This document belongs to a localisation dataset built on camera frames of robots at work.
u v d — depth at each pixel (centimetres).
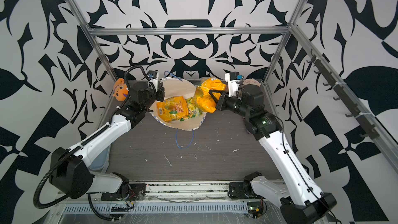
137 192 74
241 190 74
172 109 96
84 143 44
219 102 56
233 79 56
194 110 99
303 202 37
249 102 49
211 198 73
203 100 61
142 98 59
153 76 66
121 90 102
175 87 76
